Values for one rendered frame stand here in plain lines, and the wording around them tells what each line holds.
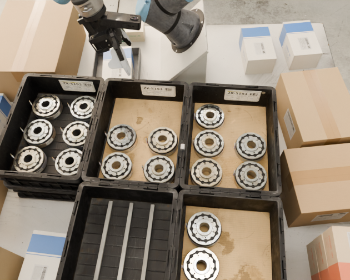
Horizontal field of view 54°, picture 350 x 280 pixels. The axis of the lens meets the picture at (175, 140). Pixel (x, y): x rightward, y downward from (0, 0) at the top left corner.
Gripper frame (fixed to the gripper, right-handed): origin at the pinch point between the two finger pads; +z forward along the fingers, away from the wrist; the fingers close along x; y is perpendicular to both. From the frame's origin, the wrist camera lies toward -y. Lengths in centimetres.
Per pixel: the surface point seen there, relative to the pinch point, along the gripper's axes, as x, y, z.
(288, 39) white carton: -33, -53, 42
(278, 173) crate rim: 35, -33, 32
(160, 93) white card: -2.0, -1.9, 19.1
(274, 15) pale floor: -146, -65, 111
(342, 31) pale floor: -124, -108, 129
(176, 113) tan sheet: 3.5, -4.9, 26.1
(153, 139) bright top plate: 15.7, 3.0, 21.9
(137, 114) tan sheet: 2.4, 8.6, 21.3
